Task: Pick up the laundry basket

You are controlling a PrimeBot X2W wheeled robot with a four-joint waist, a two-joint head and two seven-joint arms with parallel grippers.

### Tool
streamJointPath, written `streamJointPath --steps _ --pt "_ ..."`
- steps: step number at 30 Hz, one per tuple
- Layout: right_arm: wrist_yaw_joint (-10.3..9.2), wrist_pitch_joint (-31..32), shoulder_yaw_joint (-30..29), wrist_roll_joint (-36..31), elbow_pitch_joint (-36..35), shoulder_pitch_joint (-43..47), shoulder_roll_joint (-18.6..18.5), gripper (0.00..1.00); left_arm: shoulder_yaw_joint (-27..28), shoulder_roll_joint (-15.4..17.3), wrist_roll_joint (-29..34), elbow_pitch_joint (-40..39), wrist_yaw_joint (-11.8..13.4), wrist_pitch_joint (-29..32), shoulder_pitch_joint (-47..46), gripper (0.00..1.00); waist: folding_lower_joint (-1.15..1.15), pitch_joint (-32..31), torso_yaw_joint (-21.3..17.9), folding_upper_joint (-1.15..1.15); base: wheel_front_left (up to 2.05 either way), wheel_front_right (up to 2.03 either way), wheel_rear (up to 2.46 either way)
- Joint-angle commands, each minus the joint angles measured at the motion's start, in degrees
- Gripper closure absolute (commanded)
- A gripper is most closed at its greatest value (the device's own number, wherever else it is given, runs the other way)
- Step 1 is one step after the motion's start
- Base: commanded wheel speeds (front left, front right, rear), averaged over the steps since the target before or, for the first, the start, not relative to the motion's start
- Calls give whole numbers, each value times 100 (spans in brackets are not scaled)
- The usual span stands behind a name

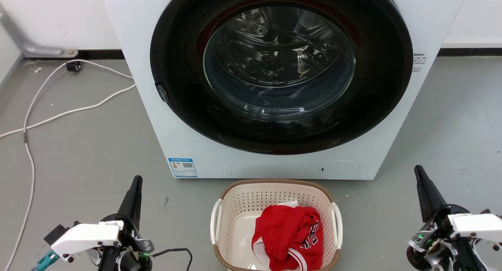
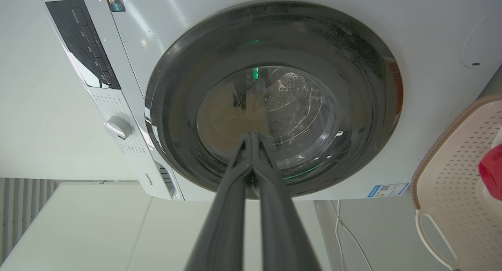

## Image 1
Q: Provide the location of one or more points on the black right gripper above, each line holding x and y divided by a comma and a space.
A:
435, 239

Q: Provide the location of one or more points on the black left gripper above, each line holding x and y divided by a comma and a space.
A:
135, 247

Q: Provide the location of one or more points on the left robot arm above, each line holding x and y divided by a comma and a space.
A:
108, 261

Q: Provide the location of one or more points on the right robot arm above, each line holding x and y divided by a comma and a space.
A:
470, 257

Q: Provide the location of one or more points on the beige perforated laundry basket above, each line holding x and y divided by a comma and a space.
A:
239, 208

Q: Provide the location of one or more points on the blue white energy label sticker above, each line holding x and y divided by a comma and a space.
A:
182, 167

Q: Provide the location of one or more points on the small black box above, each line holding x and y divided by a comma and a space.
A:
55, 235

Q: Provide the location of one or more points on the round white filter cover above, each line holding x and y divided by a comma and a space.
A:
339, 170

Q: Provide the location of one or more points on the teal connector piece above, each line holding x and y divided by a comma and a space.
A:
46, 260

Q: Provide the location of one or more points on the grey door latch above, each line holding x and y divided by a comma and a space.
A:
162, 93

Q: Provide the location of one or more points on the small printed text sticker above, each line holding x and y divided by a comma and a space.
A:
419, 62

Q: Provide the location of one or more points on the black round washer door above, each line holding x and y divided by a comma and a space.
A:
180, 67

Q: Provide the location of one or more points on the red white sports jersey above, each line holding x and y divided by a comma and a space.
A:
286, 235

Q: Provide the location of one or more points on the small black floor plug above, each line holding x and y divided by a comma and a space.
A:
73, 66

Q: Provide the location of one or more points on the black baseboard strip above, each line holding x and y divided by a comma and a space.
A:
98, 54
470, 51

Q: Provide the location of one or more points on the white front-load washing machine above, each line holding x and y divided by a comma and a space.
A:
129, 35

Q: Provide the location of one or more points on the steel washer drum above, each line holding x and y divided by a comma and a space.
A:
274, 67

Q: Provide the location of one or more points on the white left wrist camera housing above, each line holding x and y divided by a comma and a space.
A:
86, 235

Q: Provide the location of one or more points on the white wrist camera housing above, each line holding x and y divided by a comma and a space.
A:
86, 235
478, 224

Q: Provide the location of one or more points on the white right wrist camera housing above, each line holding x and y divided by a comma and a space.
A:
478, 224

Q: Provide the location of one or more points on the grey bent wall pipe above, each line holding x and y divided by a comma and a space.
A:
23, 43

